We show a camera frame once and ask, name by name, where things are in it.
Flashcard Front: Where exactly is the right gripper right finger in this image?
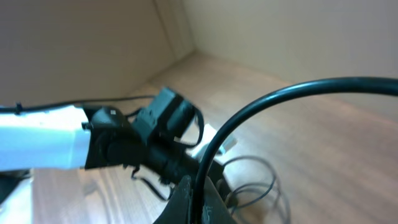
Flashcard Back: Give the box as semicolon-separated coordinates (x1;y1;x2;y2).
201;177;237;224

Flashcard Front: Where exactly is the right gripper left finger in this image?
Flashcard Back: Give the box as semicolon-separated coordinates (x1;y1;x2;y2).
154;175;192;224

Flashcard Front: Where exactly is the black cable bundle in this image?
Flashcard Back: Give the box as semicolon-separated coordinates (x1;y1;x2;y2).
130;76;398;224

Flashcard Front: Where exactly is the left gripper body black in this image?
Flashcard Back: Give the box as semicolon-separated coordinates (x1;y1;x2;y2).
174;154;232;200

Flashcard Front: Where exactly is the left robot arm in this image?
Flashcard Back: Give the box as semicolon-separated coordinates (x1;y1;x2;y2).
1;88;216;201

